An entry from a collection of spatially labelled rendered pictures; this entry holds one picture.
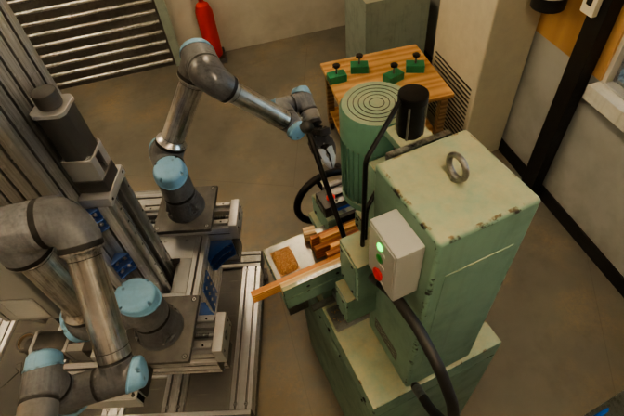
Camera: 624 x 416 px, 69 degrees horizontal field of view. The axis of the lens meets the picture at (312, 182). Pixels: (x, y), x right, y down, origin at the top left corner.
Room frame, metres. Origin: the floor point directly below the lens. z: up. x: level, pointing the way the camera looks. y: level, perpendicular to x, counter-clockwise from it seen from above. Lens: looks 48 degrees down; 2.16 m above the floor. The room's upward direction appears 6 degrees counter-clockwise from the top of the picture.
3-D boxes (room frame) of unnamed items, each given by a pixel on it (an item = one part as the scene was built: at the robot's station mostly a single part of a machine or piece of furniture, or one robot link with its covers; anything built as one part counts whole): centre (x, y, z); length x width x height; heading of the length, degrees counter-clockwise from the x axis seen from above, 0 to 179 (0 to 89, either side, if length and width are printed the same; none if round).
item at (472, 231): (0.55, -0.27, 1.16); 0.22 x 0.22 x 0.72; 20
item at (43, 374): (0.39, 0.62, 1.21); 0.11 x 0.08 x 0.09; 11
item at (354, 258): (0.57, -0.10, 1.23); 0.09 x 0.08 x 0.15; 20
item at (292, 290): (0.78, -0.16, 0.93); 0.60 x 0.02 x 0.06; 110
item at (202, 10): (3.56, 0.72, 0.30); 0.19 x 0.18 x 0.60; 11
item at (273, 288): (0.79, -0.06, 0.92); 0.60 x 0.02 x 0.04; 110
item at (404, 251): (0.48, -0.14, 1.40); 0.10 x 0.06 x 0.16; 20
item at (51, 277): (0.65, 0.67, 1.19); 0.15 x 0.12 x 0.55; 101
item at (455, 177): (0.55, -0.27, 1.55); 0.06 x 0.02 x 0.07; 20
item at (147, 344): (0.67, 0.54, 0.87); 0.15 x 0.15 x 0.10
